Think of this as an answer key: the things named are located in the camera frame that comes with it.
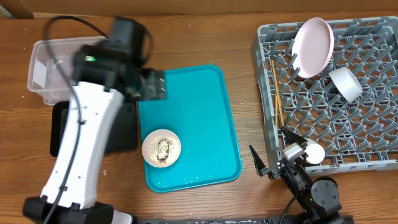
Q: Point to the wooden chopstick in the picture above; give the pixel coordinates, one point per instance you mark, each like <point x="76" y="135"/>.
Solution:
<point x="276" y="110"/>
<point x="279" y="118"/>

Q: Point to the clear plastic bin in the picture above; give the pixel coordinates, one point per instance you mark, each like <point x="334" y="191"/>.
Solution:
<point x="44" y="78"/>

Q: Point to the small pink plate with food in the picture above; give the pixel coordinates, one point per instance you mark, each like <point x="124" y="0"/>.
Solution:
<point x="161" y="148"/>

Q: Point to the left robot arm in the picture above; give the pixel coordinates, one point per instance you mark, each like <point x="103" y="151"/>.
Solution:
<point x="70" y="193"/>

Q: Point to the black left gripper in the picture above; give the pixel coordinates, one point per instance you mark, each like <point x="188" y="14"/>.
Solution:
<point x="155" y="84"/>

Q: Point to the teal tray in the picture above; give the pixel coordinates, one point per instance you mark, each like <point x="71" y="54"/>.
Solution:
<point x="198" y="111"/>

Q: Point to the large pink plate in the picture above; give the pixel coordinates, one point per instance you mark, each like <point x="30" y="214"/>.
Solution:
<point x="313" y="47"/>

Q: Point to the black bin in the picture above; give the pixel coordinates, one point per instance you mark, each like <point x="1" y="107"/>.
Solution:
<point x="123" y="135"/>

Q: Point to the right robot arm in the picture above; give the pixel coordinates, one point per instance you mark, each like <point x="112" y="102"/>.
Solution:
<point x="319" y="198"/>

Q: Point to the white bowl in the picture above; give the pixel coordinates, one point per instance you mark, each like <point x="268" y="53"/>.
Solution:
<point x="346" y="83"/>

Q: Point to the white cup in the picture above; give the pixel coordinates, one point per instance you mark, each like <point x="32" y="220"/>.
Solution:
<point x="315" y="152"/>

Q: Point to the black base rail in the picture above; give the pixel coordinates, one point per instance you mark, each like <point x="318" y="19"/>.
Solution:
<point x="288" y="219"/>

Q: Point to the grey dish rack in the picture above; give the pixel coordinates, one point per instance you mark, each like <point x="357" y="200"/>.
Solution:
<point x="361" y="135"/>

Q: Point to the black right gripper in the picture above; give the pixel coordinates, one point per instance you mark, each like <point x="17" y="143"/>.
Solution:
<point x="277" y="167"/>

